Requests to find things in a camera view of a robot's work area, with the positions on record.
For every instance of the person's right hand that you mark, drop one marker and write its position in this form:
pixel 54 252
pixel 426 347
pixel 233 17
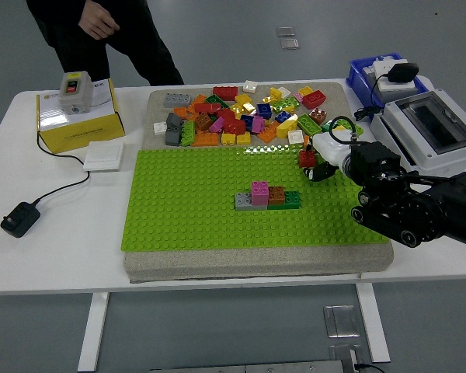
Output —
pixel 97 21

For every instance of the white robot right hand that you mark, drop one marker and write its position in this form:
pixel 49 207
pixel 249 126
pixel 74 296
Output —
pixel 328 149

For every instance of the red square toy brick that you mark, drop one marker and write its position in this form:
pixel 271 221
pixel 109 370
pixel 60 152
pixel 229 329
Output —
pixel 307 158

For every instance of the green studded baseplate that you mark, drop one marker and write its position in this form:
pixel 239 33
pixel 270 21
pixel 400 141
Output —
pixel 186 194

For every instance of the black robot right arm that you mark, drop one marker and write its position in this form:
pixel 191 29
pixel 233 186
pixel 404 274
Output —
pixel 411 210

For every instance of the small dark green toy brick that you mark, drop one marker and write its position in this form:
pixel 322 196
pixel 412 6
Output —
pixel 326 126

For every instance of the lime green toy brick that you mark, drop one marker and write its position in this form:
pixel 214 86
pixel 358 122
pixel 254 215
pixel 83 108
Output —
pixel 308 124
pixel 343 123
pixel 187 133
pixel 285 104

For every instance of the brown square toy brick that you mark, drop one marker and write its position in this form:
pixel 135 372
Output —
pixel 203 121
pixel 276 195
pixel 317 116

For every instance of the white small toy brick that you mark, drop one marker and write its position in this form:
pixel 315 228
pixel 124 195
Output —
pixel 160 127
pixel 285 92
pixel 295 136
pixel 250 86

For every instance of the yellow curved toy brick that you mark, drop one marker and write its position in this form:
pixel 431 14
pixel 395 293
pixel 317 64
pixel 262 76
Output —
pixel 286 126

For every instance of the large red toy brick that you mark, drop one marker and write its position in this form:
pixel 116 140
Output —
pixel 314 99

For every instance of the blue toy brick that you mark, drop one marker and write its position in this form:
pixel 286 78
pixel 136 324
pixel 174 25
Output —
pixel 247 121
pixel 282 116
pixel 264 110

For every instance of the dark green long toy brick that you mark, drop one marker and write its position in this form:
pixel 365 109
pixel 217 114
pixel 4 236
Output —
pixel 293 198

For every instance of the small pink toy brick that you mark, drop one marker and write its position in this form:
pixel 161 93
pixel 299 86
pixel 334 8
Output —
pixel 298 97

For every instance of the magenta toy brick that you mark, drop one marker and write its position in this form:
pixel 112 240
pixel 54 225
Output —
pixel 257 124

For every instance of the pink square toy brick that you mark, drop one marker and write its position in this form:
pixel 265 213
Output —
pixel 260 192

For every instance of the grey long toy brick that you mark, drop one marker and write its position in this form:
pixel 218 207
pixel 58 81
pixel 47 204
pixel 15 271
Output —
pixel 176 100
pixel 242 200

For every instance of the pink sloped toy brick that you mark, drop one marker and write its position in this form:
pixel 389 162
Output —
pixel 216 124

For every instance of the red long toy brick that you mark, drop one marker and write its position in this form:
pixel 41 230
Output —
pixel 225 92
pixel 207 107

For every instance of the orange long toy brick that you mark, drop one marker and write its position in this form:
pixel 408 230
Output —
pixel 206 139

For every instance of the grey sloped toy brick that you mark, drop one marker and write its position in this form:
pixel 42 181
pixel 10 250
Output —
pixel 174 120
pixel 172 136

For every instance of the person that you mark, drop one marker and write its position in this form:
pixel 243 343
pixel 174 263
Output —
pixel 140 46

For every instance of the blue plastic bin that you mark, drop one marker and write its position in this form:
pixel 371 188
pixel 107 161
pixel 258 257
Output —
pixel 355 74

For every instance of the white power strip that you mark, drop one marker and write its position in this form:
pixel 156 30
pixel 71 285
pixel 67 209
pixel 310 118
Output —
pixel 392 88

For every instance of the black plug-in adapter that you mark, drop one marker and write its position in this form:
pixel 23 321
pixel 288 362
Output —
pixel 402 72

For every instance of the yellow cardboard box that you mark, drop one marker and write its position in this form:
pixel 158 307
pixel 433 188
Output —
pixel 81 132

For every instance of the small metal floor plate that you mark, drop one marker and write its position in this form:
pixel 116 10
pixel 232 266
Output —
pixel 290 43
pixel 285 32

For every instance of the grey-brown foam mat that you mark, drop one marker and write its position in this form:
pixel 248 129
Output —
pixel 237 264

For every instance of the white table leg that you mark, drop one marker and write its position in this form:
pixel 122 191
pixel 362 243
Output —
pixel 93 330
pixel 373 322

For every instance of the black power adapter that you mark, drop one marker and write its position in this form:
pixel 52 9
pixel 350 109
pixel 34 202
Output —
pixel 20 219

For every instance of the grey push-button switch box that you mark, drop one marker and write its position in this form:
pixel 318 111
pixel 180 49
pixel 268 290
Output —
pixel 75 93

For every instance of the grey enclosure with clear lid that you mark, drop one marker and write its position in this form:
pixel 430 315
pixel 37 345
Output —
pixel 423 124

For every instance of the white wall switch panel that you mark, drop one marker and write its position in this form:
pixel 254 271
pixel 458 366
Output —
pixel 103 156

